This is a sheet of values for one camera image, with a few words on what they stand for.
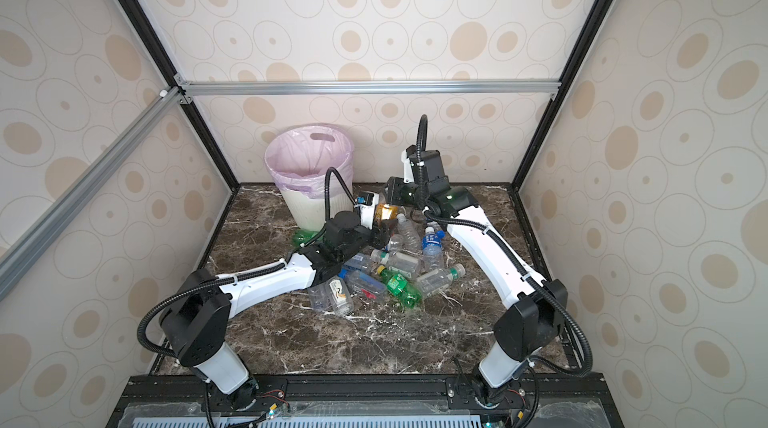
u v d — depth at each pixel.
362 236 0.63
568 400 0.73
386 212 0.78
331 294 0.89
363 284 0.90
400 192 0.69
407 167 0.69
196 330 0.44
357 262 0.69
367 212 0.70
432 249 0.96
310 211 0.93
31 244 0.53
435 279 0.92
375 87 0.91
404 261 0.97
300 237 1.00
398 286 0.87
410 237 1.00
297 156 1.01
